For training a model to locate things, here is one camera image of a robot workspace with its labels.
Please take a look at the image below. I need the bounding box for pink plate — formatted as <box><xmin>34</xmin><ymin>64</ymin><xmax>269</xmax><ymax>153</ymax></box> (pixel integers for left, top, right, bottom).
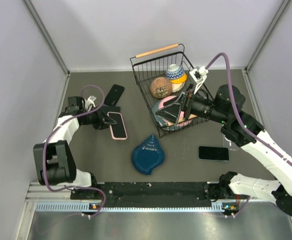
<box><xmin>154</xmin><ymin>95</ymin><xmax>197</xmax><ymax>126</ymax></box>

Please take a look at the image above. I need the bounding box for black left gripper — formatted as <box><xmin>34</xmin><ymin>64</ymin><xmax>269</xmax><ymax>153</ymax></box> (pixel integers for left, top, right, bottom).
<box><xmin>82</xmin><ymin>105</ymin><xmax>117</xmax><ymax>130</ymax></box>

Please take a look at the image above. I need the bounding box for black phone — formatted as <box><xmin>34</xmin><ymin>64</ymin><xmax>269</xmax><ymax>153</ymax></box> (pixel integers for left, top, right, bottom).
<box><xmin>108</xmin><ymin>112</ymin><xmax>127</xmax><ymax>138</ymax></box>

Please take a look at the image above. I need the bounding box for grey-teal plate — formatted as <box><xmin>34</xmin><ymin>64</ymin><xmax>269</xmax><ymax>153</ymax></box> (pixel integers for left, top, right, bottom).
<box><xmin>151</xmin><ymin>101</ymin><xmax>179</xmax><ymax>131</ymax></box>

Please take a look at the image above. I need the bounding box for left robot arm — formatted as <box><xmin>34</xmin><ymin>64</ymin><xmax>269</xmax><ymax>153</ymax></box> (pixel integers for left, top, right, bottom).
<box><xmin>33</xmin><ymin>96</ymin><xmax>119</xmax><ymax>198</ymax></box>

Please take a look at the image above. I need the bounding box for teal-edged phone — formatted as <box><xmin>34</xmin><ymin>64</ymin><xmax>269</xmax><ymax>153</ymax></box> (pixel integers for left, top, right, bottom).
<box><xmin>101</xmin><ymin>105</ymin><xmax>121</xmax><ymax>114</ymax></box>

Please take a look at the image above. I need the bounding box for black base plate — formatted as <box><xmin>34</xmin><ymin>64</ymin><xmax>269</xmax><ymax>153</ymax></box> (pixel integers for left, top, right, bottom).
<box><xmin>70</xmin><ymin>181</ymin><xmax>250</xmax><ymax>201</ymax></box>

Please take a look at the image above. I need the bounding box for brown ceramic bowl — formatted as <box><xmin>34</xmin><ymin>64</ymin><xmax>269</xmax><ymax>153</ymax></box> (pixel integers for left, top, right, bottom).
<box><xmin>150</xmin><ymin>77</ymin><xmax>172</xmax><ymax>99</ymax></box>

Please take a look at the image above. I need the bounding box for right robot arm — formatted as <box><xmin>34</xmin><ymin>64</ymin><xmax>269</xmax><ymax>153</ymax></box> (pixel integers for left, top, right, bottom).
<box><xmin>155</xmin><ymin>84</ymin><xmax>292</xmax><ymax>217</ymax></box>

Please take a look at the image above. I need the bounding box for yellow bowl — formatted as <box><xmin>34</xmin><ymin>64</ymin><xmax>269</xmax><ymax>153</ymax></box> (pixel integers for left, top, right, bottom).
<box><xmin>170</xmin><ymin>73</ymin><xmax>187</xmax><ymax>84</ymax></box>

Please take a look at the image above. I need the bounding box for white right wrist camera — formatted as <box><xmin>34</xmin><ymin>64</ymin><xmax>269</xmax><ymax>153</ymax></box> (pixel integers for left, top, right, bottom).
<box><xmin>189</xmin><ymin>66</ymin><xmax>209</xmax><ymax>94</ymax></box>

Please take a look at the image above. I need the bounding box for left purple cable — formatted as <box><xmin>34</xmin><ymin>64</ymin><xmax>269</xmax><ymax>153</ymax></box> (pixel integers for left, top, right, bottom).
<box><xmin>42</xmin><ymin>85</ymin><xmax>107</xmax><ymax>218</ymax></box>

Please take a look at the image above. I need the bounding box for black wire basket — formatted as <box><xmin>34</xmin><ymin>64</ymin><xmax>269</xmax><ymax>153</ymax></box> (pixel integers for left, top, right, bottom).
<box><xmin>130</xmin><ymin>43</ymin><xmax>208</xmax><ymax>137</ymax></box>

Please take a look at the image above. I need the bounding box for slotted cable duct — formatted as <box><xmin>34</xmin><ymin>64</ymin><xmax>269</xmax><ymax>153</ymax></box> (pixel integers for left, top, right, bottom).
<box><xmin>36</xmin><ymin>202</ymin><xmax>235</xmax><ymax>213</ymax></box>

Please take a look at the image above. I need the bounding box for pink phone case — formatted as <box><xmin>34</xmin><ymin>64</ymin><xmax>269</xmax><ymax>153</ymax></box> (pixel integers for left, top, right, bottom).
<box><xmin>106</xmin><ymin>111</ymin><xmax>128</xmax><ymax>140</ymax></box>

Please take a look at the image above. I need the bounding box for aluminium front rail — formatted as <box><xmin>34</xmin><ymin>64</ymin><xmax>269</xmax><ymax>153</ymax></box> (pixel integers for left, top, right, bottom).
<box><xmin>25</xmin><ymin>180</ymin><xmax>292</xmax><ymax>202</ymax></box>

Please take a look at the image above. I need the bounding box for purple cable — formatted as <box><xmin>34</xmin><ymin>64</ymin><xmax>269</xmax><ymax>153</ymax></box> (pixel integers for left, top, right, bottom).
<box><xmin>42</xmin><ymin>85</ymin><xmax>107</xmax><ymax>218</ymax></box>
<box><xmin>204</xmin><ymin>52</ymin><xmax>292</xmax><ymax>218</ymax></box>

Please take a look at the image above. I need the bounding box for far wooden basket handle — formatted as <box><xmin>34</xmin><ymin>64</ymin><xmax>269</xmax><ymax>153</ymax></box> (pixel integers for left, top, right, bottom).
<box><xmin>135</xmin><ymin>43</ymin><xmax>179</xmax><ymax>59</ymax></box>

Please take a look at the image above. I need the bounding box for clear phone case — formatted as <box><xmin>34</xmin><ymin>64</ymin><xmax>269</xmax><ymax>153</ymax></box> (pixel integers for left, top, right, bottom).
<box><xmin>222</xmin><ymin>135</ymin><xmax>238</xmax><ymax>151</ymax></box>

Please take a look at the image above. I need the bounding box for blue white patterned bowl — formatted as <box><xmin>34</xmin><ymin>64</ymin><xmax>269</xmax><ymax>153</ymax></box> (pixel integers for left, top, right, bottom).
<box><xmin>165</xmin><ymin>64</ymin><xmax>185</xmax><ymax>80</ymax></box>

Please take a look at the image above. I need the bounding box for black ring phone case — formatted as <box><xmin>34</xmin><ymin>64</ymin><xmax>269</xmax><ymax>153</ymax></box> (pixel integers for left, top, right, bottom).
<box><xmin>104</xmin><ymin>84</ymin><xmax>125</xmax><ymax>106</ymax></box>

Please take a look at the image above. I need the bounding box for blue-edged phone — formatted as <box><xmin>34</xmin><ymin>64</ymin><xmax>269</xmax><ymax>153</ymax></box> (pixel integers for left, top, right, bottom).
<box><xmin>198</xmin><ymin>146</ymin><xmax>229</xmax><ymax>162</ymax></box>

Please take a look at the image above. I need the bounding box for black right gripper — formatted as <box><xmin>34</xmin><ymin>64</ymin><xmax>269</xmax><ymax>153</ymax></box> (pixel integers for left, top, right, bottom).
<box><xmin>155</xmin><ymin>82</ymin><xmax>228</xmax><ymax>125</ymax></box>

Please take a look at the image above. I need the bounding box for blue shell-shaped dish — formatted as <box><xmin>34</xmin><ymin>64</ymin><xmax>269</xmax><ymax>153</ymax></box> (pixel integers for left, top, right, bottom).
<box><xmin>131</xmin><ymin>134</ymin><xmax>165</xmax><ymax>176</ymax></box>

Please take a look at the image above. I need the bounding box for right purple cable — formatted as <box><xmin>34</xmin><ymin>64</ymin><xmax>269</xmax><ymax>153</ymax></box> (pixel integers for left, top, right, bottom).
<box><xmin>204</xmin><ymin>52</ymin><xmax>292</xmax><ymax>218</ymax></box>

